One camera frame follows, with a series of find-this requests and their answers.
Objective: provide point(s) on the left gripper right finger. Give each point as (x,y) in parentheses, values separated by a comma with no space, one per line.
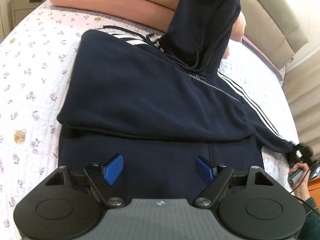
(216,179)

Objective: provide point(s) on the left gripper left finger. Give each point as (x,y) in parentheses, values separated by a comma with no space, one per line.
(102,177)

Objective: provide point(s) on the navy striped hoodie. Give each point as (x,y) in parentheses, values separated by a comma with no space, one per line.
(162,106)

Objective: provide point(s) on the green sleeved forearm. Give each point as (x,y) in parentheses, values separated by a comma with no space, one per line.
(310,229)

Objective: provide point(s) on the person's right hand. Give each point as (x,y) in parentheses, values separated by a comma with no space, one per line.
(300,189)

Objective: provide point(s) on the beige striped curtain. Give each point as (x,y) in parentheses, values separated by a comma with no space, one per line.
(302,93)

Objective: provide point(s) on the beige padded headboard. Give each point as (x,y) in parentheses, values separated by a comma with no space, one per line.
(273,27)

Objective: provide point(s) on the floral quilted bedspread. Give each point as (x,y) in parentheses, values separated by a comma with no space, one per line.
(36,64)

